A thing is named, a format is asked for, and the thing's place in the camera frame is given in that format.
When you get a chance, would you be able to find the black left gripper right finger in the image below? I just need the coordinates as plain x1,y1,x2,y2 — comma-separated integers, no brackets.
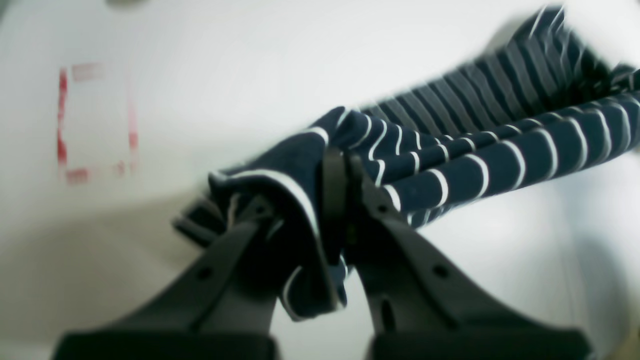
322,147,594,360

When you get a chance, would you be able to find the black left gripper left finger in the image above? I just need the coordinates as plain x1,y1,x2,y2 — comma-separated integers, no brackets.
53,196,281,360

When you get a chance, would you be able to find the navy white striped T-shirt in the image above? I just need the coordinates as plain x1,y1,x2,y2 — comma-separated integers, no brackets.
172,5,640,322

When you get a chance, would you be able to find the red tape rectangle marker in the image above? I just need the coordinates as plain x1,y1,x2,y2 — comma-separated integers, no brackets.
56,63,139,185

